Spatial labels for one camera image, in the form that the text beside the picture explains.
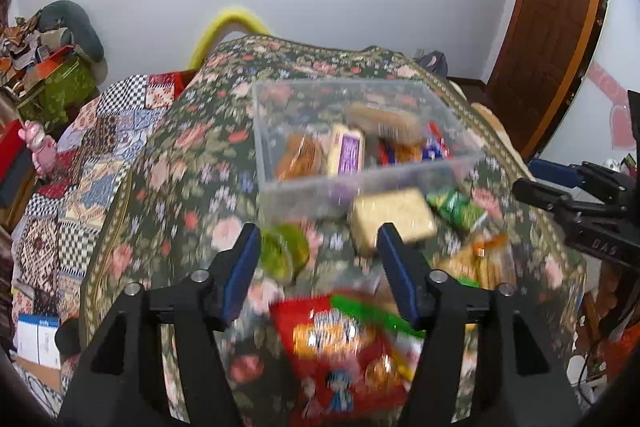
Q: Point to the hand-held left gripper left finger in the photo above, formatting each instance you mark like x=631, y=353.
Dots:
x=242, y=272

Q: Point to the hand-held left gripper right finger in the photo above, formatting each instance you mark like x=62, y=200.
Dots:
x=400, y=277

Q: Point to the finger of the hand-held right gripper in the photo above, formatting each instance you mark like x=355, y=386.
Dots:
x=542, y=196
x=555, y=172

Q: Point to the tan biscuit packet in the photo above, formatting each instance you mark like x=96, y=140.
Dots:
x=395, y=212

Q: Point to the clear plastic container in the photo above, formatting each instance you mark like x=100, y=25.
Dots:
x=300, y=107

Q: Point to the round green snack packet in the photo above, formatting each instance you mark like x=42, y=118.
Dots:
x=282, y=252

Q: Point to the orange yellow snack packet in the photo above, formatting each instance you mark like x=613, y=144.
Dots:
x=475, y=262

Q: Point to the small green snack packet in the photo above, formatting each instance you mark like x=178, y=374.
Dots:
x=457, y=209

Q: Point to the red snack bag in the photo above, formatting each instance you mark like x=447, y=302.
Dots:
x=340, y=347

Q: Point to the pink ribbon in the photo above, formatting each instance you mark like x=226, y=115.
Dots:
x=607, y=84

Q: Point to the orange cracker packet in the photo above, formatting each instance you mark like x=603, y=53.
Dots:
x=300, y=155

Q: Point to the red blue candy packets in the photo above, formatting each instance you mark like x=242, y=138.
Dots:
x=417, y=148

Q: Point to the yellow purple snack packet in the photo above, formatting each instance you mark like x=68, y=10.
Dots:
x=346, y=151

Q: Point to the wooden door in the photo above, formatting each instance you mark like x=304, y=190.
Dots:
x=545, y=32

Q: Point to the brown bread packet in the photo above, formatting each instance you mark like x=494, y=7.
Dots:
x=385, y=122

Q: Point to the purple bag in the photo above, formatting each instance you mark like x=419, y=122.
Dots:
x=434, y=62

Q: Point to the patchwork blanket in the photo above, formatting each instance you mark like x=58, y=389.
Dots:
x=85, y=167

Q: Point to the white blue cardboard box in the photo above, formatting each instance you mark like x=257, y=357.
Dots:
x=37, y=339

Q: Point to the pink toy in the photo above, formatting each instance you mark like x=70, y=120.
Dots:
x=39, y=148

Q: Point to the yellow foam tube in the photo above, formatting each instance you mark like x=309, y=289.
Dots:
x=225, y=27

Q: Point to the green patterned box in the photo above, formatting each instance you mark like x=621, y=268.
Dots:
x=62, y=89

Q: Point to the red box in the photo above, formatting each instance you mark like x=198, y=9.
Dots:
x=11, y=152

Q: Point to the grey plush pillow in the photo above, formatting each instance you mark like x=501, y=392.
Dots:
x=75, y=27

